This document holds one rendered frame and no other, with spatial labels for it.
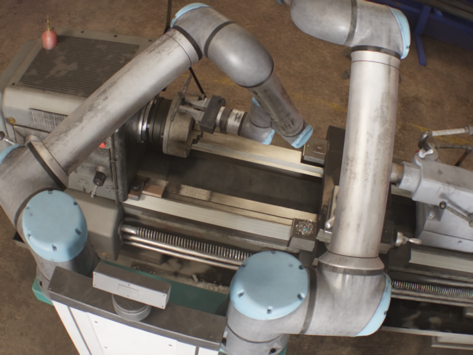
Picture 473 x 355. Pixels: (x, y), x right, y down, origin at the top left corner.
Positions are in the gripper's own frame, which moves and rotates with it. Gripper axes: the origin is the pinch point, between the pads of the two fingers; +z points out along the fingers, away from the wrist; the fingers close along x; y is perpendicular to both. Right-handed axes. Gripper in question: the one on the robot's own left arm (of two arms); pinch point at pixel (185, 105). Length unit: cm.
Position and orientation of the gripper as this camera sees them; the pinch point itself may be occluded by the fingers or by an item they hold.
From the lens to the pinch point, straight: 199.2
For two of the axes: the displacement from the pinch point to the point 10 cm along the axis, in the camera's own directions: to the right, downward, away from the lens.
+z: -9.4, -3.2, 1.2
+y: 0.1, -3.5, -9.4
